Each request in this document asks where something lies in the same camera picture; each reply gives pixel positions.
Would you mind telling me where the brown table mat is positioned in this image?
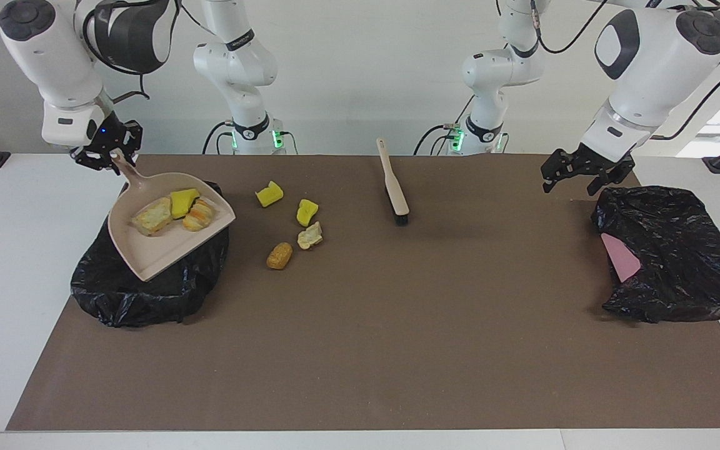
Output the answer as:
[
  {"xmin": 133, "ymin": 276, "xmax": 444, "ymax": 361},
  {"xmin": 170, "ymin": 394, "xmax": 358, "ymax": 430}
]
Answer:
[{"xmin": 6, "ymin": 154, "xmax": 720, "ymax": 432}]

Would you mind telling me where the beige plastic dustpan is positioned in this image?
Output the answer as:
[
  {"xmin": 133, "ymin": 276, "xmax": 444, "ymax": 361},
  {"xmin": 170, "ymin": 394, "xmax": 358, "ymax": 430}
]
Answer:
[{"xmin": 107, "ymin": 148, "xmax": 236, "ymax": 283}]

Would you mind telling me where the pale bread slice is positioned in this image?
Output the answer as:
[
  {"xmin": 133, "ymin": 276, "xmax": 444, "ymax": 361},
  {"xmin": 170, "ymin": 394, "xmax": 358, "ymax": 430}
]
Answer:
[{"xmin": 132, "ymin": 197, "xmax": 172, "ymax": 236}]

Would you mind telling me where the pale crumbly bread chunk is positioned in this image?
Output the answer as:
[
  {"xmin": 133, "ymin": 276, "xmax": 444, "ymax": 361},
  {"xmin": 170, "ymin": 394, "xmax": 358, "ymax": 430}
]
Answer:
[{"xmin": 297, "ymin": 222, "xmax": 324, "ymax": 250}]

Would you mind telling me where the black bag lined bin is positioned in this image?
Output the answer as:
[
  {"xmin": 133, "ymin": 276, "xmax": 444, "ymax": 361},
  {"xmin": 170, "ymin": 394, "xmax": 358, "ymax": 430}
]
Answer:
[{"xmin": 71, "ymin": 181, "xmax": 230, "ymax": 328}]

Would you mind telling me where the beige brush with black bristles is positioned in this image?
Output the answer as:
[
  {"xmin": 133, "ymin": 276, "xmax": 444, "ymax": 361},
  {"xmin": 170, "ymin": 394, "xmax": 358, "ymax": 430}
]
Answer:
[{"xmin": 376, "ymin": 138, "xmax": 411, "ymax": 226}]

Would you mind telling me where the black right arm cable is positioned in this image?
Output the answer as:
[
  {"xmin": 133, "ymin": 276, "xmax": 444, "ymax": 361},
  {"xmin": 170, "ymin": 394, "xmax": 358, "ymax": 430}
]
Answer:
[{"xmin": 82, "ymin": 0, "xmax": 236, "ymax": 104}]

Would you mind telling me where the striped croissant toy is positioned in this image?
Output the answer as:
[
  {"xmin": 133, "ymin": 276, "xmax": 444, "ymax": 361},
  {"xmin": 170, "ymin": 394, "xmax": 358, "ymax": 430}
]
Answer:
[{"xmin": 182, "ymin": 197, "xmax": 216, "ymax": 233}]

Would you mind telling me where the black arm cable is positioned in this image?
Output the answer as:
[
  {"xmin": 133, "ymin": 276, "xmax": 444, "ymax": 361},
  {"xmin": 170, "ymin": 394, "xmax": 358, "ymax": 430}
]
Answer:
[
  {"xmin": 532, "ymin": 0, "xmax": 720, "ymax": 141},
  {"xmin": 82, "ymin": 0, "xmax": 236, "ymax": 104}
]

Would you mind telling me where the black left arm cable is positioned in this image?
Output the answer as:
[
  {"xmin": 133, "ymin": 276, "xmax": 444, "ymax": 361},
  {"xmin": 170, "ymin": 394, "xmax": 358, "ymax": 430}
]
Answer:
[{"xmin": 532, "ymin": 0, "xmax": 720, "ymax": 141}]

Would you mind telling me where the notched yellow sponge piece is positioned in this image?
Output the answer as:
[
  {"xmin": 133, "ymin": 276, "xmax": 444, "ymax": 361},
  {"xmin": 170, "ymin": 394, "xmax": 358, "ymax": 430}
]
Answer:
[{"xmin": 255, "ymin": 181, "xmax": 284, "ymax": 208}]

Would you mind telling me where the curved yellow sponge piece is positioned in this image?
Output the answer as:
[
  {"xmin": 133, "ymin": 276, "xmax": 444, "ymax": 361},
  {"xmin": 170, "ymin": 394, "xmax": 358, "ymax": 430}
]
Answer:
[{"xmin": 297, "ymin": 199, "xmax": 320, "ymax": 228}]

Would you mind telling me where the black base power cable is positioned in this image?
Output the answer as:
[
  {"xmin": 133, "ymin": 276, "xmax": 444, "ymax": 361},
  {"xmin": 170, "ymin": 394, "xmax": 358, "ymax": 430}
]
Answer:
[
  {"xmin": 202, "ymin": 121, "xmax": 237, "ymax": 155},
  {"xmin": 414, "ymin": 94, "xmax": 474, "ymax": 156}
]

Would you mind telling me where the black bag over pink bin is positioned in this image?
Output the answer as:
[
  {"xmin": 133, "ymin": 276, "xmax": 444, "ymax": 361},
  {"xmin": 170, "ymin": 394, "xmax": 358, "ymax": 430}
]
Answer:
[{"xmin": 591, "ymin": 185, "xmax": 720, "ymax": 324}]

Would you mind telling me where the yellow sponge wedge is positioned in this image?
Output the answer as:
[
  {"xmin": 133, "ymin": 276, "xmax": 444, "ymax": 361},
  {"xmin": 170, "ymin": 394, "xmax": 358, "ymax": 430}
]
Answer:
[{"xmin": 169, "ymin": 188, "xmax": 201, "ymax": 220}]

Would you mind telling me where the brown bread roll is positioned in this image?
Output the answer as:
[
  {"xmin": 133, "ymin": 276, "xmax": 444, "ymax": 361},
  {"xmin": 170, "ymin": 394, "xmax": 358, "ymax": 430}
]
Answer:
[{"xmin": 266, "ymin": 242, "xmax": 293, "ymax": 271}]

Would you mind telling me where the pink plastic bin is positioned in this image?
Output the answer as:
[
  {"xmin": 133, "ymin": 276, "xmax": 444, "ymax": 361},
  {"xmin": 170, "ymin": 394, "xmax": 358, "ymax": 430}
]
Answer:
[{"xmin": 601, "ymin": 232, "xmax": 642, "ymax": 283}]

